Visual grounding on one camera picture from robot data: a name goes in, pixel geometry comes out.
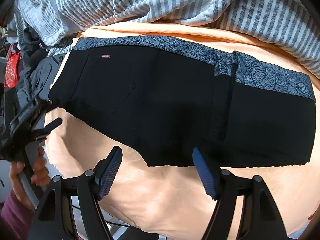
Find red embroidered cushion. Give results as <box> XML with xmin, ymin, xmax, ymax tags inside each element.
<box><xmin>4</xmin><ymin>51</ymin><xmax>21</xmax><ymax>89</ymax></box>

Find black pants with patterned waistband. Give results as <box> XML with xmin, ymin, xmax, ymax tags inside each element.
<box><xmin>49</xmin><ymin>36</ymin><xmax>316</xmax><ymax>167</ymax></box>

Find left hand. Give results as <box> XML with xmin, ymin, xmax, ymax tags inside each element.
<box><xmin>9</xmin><ymin>146</ymin><xmax>50</xmax><ymax>212</ymax></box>

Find peach bed sheet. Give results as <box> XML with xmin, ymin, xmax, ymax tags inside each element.
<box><xmin>46</xmin><ymin>22</ymin><xmax>319</xmax><ymax>239</ymax></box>

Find grey striped duvet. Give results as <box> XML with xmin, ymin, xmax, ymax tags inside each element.
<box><xmin>6</xmin><ymin>0</ymin><xmax>319</xmax><ymax>76</ymax></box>

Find dark grey garment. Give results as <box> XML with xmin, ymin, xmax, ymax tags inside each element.
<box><xmin>16</xmin><ymin>27</ymin><xmax>65</xmax><ymax>107</ymax></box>

